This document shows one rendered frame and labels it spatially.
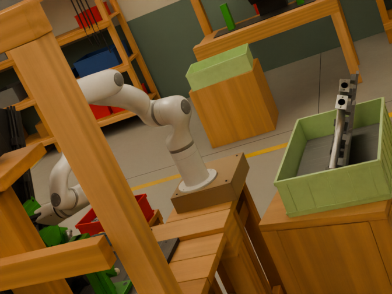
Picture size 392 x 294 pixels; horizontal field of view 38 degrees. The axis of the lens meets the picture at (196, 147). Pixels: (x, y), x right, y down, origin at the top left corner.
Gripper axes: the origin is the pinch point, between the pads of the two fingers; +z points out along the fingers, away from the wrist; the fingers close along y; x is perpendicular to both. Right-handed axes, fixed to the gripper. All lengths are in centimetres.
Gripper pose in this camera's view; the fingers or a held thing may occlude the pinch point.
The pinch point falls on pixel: (35, 225)
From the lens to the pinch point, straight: 229.0
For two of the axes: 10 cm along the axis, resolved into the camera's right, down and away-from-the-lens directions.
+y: -6.0, -2.3, -7.6
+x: 2.5, 8.5, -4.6
